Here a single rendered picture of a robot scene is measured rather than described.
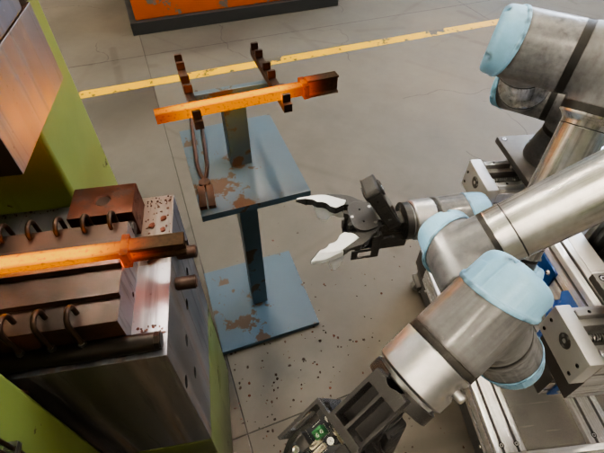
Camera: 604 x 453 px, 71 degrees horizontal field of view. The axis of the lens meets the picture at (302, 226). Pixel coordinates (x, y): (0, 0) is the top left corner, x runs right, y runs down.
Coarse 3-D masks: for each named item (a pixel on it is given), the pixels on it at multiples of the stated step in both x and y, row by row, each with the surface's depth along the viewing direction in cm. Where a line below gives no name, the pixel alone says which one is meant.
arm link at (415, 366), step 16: (400, 336) 40; (416, 336) 38; (384, 352) 40; (400, 352) 38; (416, 352) 37; (432, 352) 37; (400, 368) 37; (416, 368) 37; (432, 368) 36; (448, 368) 36; (400, 384) 37; (416, 384) 36; (432, 384) 36; (448, 384) 36; (464, 384) 37; (416, 400) 37; (432, 400) 36; (448, 400) 37; (464, 400) 37
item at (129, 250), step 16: (128, 240) 70; (144, 240) 70; (160, 240) 70; (176, 240) 70; (0, 256) 69; (16, 256) 69; (32, 256) 69; (48, 256) 69; (64, 256) 69; (80, 256) 69; (96, 256) 69; (112, 256) 69; (128, 256) 69; (144, 256) 71; (160, 256) 71; (0, 272) 67
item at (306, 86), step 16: (304, 80) 100; (320, 80) 100; (336, 80) 102; (224, 96) 97; (240, 96) 97; (256, 96) 97; (272, 96) 98; (304, 96) 101; (160, 112) 92; (176, 112) 93; (208, 112) 95
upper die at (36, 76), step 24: (24, 24) 47; (0, 48) 41; (24, 48) 46; (48, 48) 52; (0, 72) 40; (24, 72) 45; (48, 72) 51; (0, 96) 40; (24, 96) 45; (48, 96) 50; (0, 120) 39; (24, 120) 44; (0, 144) 39; (24, 144) 43; (0, 168) 41; (24, 168) 43
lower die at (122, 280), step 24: (24, 240) 73; (48, 240) 73; (72, 240) 73; (96, 240) 73; (72, 264) 68; (96, 264) 68; (120, 264) 69; (0, 288) 67; (24, 288) 67; (48, 288) 67; (72, 288) 67; (96, 288) 67; (120, 288) 67; (0, 312) 64; (24, 312) 65; (48, 312) 65; (96, 312) 65; (120, 312) 66; (24, 336) 63; (48, 336) 64; (72, 336) 65; (96, 336) 66
